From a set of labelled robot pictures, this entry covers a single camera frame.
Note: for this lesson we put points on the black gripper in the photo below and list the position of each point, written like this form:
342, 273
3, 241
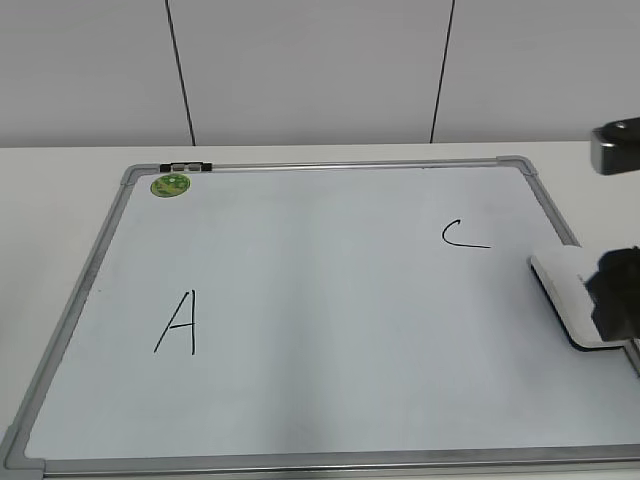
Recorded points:
614, 290

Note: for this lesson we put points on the white whiteboard eraser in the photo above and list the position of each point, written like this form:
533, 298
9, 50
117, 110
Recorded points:
563, 272

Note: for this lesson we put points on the black whiteboard hanging clip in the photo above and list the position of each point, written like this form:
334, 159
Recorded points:
177, 167

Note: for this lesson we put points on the round green magnet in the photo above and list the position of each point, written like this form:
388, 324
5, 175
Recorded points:
170, 185

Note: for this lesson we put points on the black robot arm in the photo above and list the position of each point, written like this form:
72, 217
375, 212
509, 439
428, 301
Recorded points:
615, 148

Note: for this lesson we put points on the white magnetic whiteboard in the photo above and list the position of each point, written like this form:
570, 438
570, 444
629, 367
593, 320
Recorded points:
293, 320

